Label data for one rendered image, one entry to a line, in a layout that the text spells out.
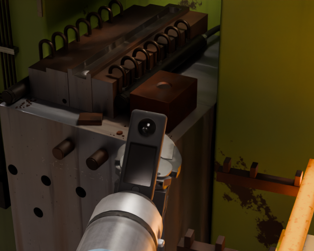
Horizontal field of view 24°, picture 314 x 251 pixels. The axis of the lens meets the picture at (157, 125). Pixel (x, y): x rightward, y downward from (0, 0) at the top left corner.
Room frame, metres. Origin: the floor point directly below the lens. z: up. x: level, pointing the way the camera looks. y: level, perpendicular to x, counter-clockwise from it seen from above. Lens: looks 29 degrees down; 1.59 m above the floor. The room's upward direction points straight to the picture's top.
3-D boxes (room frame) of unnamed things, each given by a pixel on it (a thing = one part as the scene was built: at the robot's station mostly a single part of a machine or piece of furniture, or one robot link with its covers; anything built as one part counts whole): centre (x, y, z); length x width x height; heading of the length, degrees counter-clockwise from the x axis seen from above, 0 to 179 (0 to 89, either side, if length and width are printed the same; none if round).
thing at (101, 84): (1.46, 0.07, 0.96); 0.42 x 0.20 x 0.09; 151
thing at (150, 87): (1.24, -0.01, 0.95); 0.12 x 0.09 x 0.07; 151
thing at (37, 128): (1.44, 0.02, 0.69); 0.56 x 0.38 x 0.45; 151
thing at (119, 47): (1.45, 0.05, 0.99); 0.42 x 0.05 x 0.01; 151
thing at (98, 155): (1.15, 0.11, 0.87); 0.04 x 0.03 x 0.03; 151
